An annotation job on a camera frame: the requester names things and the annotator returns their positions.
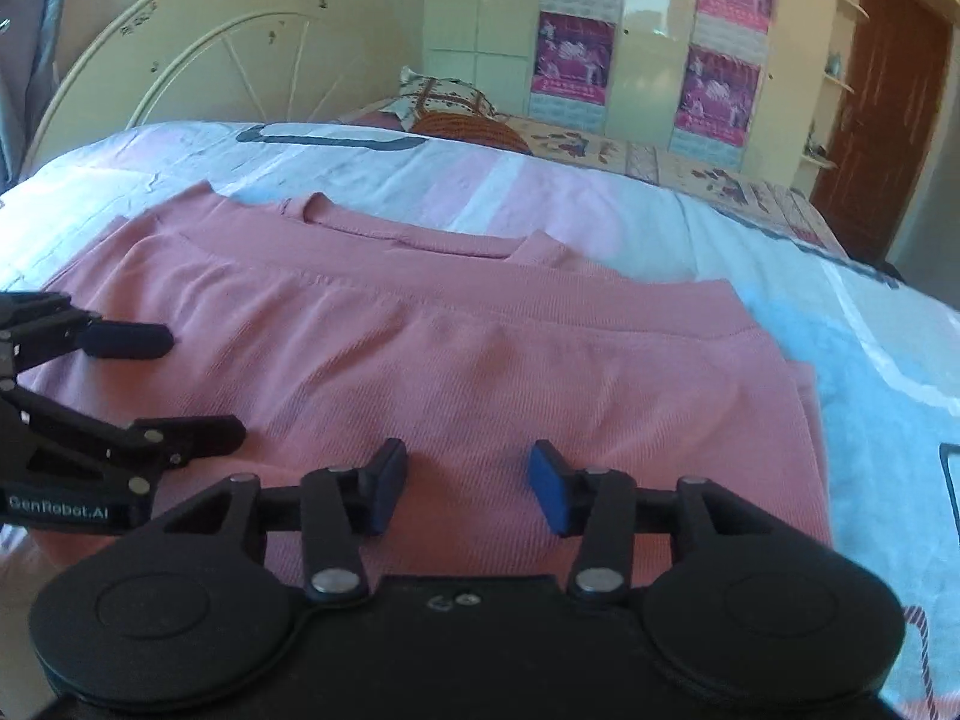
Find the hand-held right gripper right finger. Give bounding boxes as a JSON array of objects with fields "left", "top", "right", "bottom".
[{"left": 526, "top": 440, "right": 790, "bottom": 606}]

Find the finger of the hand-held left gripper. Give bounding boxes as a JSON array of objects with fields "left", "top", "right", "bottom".
[
  {"left": 112, "top": 415, "right": 248, "bottom": 467},
  {"left": 79, "top": 321, "right": 176, "bottom": 360}
]

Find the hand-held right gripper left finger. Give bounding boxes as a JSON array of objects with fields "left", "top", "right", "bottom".
[{"left": 146, "top": 436, "right": 410, "bottom": 606}]

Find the pink long-sleeve sweater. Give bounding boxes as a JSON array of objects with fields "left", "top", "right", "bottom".
[{"left": 13, "top": 180, "right": 835, "bottom": 592}]

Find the blue curtain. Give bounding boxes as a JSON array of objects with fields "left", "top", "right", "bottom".
[{"left": 0, "top": 0, "right": 80, "bottom": 196}]

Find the cream round headboard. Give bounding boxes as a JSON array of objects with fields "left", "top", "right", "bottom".
[{"left": 18, "top": 0, "right": 422, "bottom": 182}]

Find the beige floral quilt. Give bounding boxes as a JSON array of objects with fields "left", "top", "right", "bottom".
[{"left": 516, "top": 112, "right": 852, "bottom": 257}]

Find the pastel patterned bed sheet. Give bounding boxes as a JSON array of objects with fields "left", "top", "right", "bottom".
[{"left": 0, "top": 120, "right": 960, "bottom": 720}]

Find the orange knitted pillow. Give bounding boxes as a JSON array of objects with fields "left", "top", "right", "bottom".
[{"left": 411, "top": 111, "right": 530, "bottom": 156}]

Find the white patterned pillow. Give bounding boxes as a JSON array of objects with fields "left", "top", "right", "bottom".
[{"left": 393, "top": 65, "right": 500, "bottom": 128}]

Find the cream wardrobe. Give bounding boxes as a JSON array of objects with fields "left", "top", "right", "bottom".
[{"left": 422, "top": 0, "right": 863, "bottom": 188}]

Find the cream corner shelf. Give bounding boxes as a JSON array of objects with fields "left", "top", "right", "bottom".
[{"left": 797, "top": 0, "right": 872, "bottom": 175}]

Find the brown wooden door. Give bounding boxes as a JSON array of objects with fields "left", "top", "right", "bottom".
[{"left": 808, "top": 0, "right": 955, "bottom": 265}]

